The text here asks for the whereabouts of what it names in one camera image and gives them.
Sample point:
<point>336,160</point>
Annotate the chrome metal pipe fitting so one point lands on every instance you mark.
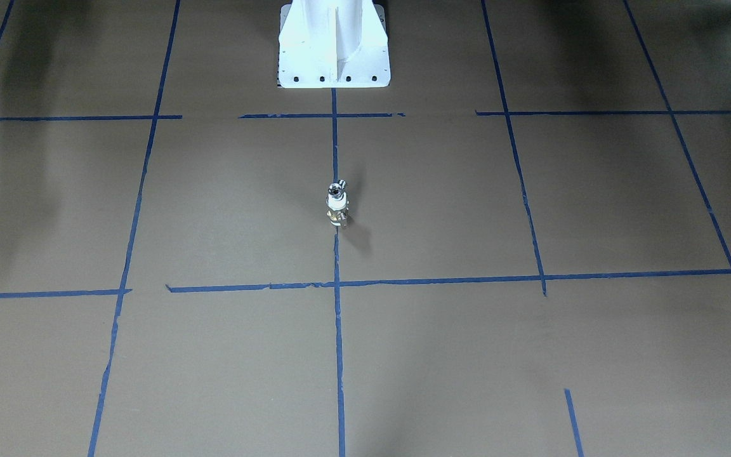
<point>337,190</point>

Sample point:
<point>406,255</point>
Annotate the white brass PPR valve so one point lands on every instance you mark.
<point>337,210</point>

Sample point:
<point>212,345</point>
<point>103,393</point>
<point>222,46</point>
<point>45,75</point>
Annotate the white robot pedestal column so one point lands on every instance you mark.
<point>333,44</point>

